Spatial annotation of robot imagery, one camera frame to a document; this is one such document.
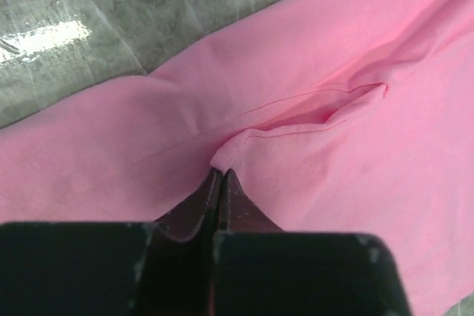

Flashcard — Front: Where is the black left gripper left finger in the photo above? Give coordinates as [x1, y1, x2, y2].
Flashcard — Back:
[1, 170, 221, 315]

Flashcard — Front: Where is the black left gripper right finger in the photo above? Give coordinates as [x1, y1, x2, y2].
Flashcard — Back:
[213, 170, 411, 315]

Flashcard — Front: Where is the pink t shirt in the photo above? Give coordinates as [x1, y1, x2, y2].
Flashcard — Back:
[1, 0, 473, 315]

